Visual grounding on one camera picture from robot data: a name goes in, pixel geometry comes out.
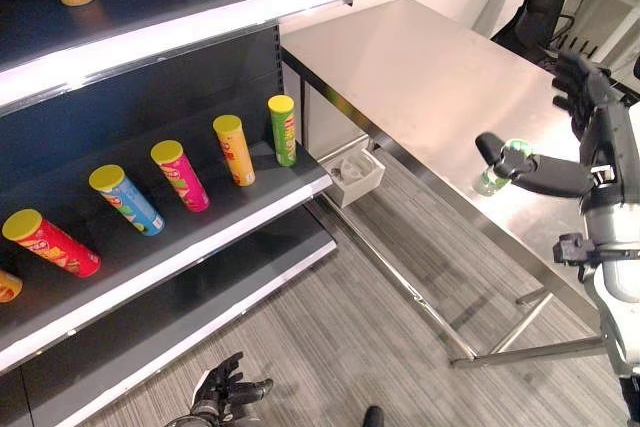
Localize dark shelf unit white edges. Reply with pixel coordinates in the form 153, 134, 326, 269
0, 0, 356, 427

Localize orange chips can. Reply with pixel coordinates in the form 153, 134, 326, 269
0, 269, 24, 304

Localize black office chair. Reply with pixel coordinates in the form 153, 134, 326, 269
491, 0, 581, 67

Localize stainless steel table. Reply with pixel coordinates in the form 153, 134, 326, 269
279, 0, 609, 369

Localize red chips can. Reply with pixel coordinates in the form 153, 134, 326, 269
1, 208, 102, 279

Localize pink chips can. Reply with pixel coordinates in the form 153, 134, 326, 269
150, 139, 211, 213

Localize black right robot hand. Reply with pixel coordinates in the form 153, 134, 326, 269
474, 49, 640, 199

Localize dark robot foot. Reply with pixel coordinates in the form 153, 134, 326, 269
361, 404, 387, 427

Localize white open box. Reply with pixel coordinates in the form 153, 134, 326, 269
321, 146, 387, 210

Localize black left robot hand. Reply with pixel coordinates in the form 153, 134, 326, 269
191, 351, 275, 423

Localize yellow-orange chips can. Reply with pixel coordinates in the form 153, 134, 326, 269
212, 114, 257, 188

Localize blue chips can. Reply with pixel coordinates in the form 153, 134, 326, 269
88, 164, 166, 237

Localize green plastic bottle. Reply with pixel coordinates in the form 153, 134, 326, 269
472, 138, 534, 197

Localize grey part in box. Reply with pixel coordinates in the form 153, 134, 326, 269
330, 154, 376, 184

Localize green chips can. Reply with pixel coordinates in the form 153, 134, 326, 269
267, 94, 298, 168

